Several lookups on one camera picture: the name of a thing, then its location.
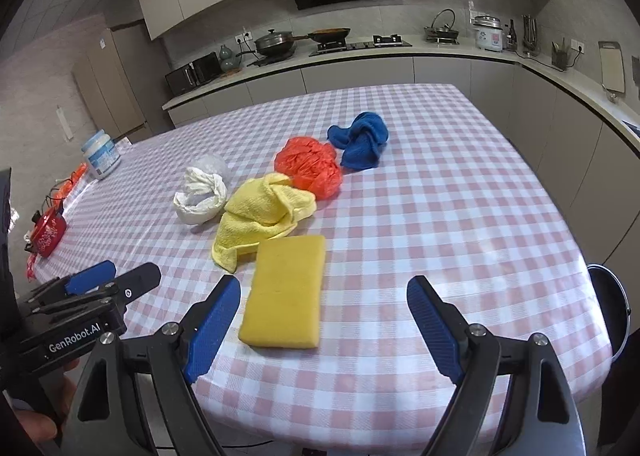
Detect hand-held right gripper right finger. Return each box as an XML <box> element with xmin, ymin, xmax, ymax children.
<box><xmin>406</xmin><ymin>275</ymin><xmax>586</xmax><ymax>456</ymax></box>

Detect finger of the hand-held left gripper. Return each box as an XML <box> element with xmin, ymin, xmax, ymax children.
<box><xmin>22</xmin><ymin>260</ymin><xmax>117</xmax><ymax>307</ymax></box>
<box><xmin>30</xmin><ymin>263</ymin><xmax>162</xmax><ymax>318</ymax></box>

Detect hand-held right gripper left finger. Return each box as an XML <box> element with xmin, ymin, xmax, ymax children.
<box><xmin>60</xmin><ymin>275</ymin><xmax>242</xmax><ymax>456</ymax></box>

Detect yellow sponge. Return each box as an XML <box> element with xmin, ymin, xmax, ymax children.
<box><xmin>238</xmin><ymin>234</ymin><xmax>327</xmax><ymax>349</ymax></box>

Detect black plastic bucket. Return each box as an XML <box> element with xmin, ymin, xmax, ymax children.
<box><xmin>585</xmin><ymin>263</ymin><xmax>631</xmax><ymax>372</ymax></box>

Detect person's left hand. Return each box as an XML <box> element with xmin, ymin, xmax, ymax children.
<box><xmin>14</xmin><ymin>360</ymin><xmax>81</xmax><ymax>442</ymax></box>

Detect red tin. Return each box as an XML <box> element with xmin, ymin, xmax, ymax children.
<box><xmin>27</xmin><ymin>208</ymin><xmax>67</xmax><ymax>258</ymax></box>

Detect orange packet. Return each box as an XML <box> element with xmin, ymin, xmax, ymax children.
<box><xmin>55</xmin><ymin>163</ymin><xmax>88</xmax><ymax>202</ymax></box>

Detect white plastic bag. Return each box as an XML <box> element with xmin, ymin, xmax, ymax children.
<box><xmin>173</xmin><ymin>154</ymin><xmax>229</xmax><ymax>226</ymax></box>

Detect pink checkered tablecloth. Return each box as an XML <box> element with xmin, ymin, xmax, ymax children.
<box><xmin>27</xmin><ymin>83</ymin><xmax>613</xmax><ymax>452</ymax></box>

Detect white plastic jar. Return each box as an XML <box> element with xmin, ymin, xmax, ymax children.
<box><xmin>81</xmin><ymin>129</ymin><xmax>122</xmax><ymax>180</ymax></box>

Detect yellow cloth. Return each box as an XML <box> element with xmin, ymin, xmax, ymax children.
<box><xmin>212</xmin><ymin>173</ymin><xmax>317</xmax><ymax>273</ymax></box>

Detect orange plastic bag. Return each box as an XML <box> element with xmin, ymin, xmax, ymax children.
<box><xmin>274</xmin><ymin>137</ymin><xmax>343</xmax><ymax>200</ymax></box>

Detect tall beige cabinet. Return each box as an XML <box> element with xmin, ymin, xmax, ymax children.
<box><xmin>72</xmin><ymin>26</ymin><xmax>146</xmax><ymax>142</ymax></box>

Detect blue cloth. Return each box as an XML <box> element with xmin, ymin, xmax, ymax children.
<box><xmin>327</xmin><ymin>112</ymin><xmax>390</xmax><ymax>170</ymax></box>

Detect black microwave oven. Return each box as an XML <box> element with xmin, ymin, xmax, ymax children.
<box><xmin>165</xmin><ymin>52</ymin><xmax>222</xmax><ymax>97</ymax></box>

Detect black induction cooker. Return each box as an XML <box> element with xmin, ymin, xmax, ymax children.
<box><xmin>247</xmin><ymin>53</ymin><xmax>301</xmax><ymax>68</ymax></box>

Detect lidded grey pan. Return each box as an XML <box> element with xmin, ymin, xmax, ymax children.
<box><xmin>254</xmin><ymin>28</ymin><xmax>296</xmax><ymax>57</ymax></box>

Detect black gas stove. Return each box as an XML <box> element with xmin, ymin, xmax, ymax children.
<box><xmin>309</xmin><ymin>35</ymin><xmax>413</xmax><ymax>58</ymax></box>

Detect pot with raised lid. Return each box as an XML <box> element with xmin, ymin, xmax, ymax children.
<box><xmin>424</xmin><ymin>9</ymin><xmax>462</xmax><ymax>45</ymax></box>

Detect white rice cooker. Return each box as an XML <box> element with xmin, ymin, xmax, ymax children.
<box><xmin>471</xmin><ymin>15</ymin><xmax>503</xmax><ymax>52</ymax></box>

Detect utensil holder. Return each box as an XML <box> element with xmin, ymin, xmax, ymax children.
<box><xmin>551</xmin><ymin>38</ymin><xmax>571</xmax><ymax>70</ymax></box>

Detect black wok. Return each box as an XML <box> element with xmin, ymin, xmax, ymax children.
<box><xmin>292</xmin><ymin>27</ymin><xmax>352</xmax><ymax>43</ymax></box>

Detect white cutting board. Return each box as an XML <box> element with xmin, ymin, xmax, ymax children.
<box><xmin>598</xmin><ymin>41</ymin><xmax>626</xmax><ymax>94</ymax></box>

